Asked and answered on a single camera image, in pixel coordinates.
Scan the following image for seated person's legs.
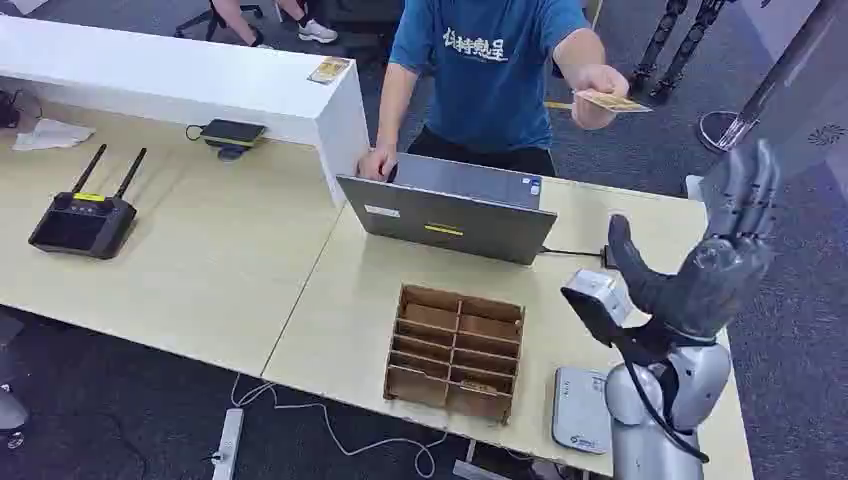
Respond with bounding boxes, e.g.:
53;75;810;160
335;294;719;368
210;0;339;49

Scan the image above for black remote controller with antennas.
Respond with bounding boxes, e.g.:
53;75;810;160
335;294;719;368
27;143;148;260

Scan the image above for person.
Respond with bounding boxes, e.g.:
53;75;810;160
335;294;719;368
357;0;631;183

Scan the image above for white raised shelf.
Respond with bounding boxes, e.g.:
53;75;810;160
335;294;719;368
0;15;371;207

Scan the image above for white power strip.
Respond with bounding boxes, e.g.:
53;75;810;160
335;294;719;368
211;407;245;480

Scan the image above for grey laptop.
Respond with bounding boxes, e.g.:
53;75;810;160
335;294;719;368
335;152;558;267

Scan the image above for black robot legs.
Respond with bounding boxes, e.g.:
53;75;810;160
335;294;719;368
627;0;730;106

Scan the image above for yellow printed card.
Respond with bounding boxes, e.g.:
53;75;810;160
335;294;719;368
573;89;653;115

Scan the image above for round metal stand base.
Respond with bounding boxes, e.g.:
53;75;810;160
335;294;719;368
695;109;758;154

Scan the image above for white cloth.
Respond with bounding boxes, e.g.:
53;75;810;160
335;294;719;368
11;117;97;152

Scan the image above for black tablet on stand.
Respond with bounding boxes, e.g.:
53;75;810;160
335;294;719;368
198;118;268;163

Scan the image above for white cable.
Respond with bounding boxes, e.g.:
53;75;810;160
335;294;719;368
229;372;449;480

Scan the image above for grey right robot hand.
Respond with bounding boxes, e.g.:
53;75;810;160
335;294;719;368
606;139;782;342

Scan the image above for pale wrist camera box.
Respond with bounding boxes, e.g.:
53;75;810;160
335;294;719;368
560;268;635;348

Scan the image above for black laptop cable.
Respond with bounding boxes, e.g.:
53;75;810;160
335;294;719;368
541;245;619;270

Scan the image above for white flat device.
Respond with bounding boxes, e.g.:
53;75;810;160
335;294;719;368
551;366;613;456

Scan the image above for wooden card box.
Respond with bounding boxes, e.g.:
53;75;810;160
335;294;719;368
383;284;527;426

